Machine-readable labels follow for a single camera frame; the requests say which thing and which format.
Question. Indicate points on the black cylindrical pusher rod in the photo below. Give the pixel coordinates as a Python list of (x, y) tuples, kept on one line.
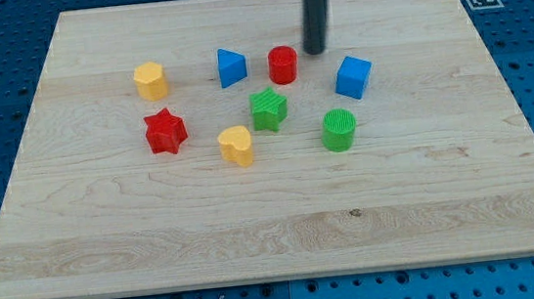
[(314, 16)]

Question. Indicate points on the yellow hexagon block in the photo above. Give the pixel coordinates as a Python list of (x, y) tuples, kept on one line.
[(150, 81)]

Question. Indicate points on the green star block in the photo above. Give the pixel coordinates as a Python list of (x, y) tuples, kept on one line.
[(268, 109)]

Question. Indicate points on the yellow heart block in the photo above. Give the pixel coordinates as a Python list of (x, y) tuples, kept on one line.
[(236, 145)]

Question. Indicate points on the blue cube block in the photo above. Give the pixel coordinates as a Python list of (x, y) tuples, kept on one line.
[(353, 77)]

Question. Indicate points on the green cylinder block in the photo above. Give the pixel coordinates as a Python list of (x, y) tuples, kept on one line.
[(338, 129)]

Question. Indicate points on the wooden board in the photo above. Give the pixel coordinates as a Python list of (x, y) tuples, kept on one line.
[(441, 170)]

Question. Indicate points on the red star block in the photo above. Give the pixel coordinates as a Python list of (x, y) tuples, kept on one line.
[(165, 132)]

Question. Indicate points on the blue triangle block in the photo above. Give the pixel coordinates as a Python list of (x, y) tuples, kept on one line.
[(231, 67)]

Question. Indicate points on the red cylinder block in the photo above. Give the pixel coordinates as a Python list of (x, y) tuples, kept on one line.
[(282, 67)]

